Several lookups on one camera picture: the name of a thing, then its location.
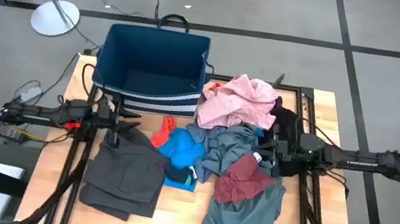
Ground red cable clip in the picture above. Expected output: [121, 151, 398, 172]
[63, 120, 83, 132]

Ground black power adapter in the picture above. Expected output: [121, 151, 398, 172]
[0, 123, 30, 145]

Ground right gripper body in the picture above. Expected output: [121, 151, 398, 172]
[265, 124, 306, 182]

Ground maroon garment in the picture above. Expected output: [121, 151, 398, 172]
[212, 148, 279, 213]

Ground yellow cable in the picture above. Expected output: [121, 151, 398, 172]
[0, 90, 55, 143]

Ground navy white striped fabric bin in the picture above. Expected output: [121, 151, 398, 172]
[87, 2, 223, 124]

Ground grey power brick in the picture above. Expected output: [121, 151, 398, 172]
[18, 82, 45, 107]

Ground dark sock teal purple patches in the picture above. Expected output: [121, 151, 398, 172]
[162, 161, 201, 189]

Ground teal-grey garment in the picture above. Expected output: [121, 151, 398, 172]
[196, 116, 276, 183]

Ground pink garment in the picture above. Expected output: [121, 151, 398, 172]
[194, 67, 284, 141]

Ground dark grey garment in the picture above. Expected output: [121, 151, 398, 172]
[76, 120, 174, 224]

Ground black garment white lettering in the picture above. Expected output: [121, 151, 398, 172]
[259, 104, 309, 181]

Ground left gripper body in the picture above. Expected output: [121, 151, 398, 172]
[91, 91, 127, 149]

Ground bright blue garment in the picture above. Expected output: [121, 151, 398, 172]
[152, 124, 210, 194]

